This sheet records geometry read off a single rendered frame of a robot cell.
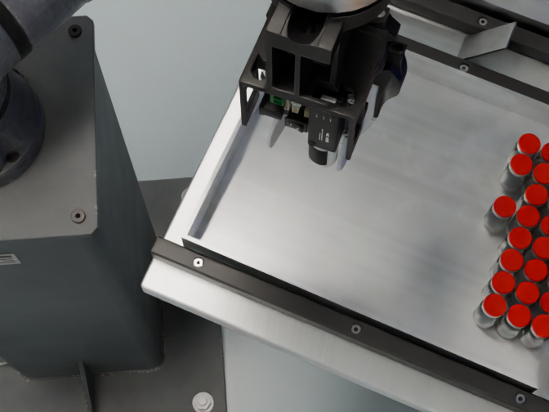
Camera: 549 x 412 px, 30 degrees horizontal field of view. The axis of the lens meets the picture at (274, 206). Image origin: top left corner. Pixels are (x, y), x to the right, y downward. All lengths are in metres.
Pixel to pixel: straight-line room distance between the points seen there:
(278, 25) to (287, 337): 0.46
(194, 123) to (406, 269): 1.07
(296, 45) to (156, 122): 1.46
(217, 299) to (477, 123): 0.31
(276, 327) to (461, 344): 0.17
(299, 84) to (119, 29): 1.53
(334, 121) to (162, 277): 0.40
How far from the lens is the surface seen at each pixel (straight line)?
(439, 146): 1.01
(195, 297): 0.95
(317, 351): 0.94
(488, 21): 1.06
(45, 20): 0.98
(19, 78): 1.10
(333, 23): 0.54
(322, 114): 0.59
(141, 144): 1.97
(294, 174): 0.98
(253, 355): 1.83
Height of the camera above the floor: 1.80
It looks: 70 degrees down
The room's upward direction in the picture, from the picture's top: 2 degrees clockwise
